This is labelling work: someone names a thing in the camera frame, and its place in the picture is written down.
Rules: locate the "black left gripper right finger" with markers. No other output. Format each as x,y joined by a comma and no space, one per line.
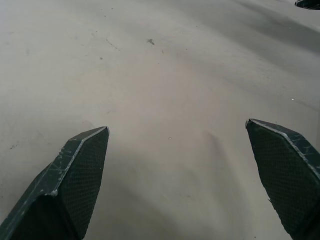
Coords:
287,175

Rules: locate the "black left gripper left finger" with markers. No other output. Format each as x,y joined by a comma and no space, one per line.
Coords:
75,185

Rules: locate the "black object at table edge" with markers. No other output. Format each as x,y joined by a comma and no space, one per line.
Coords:
308,3

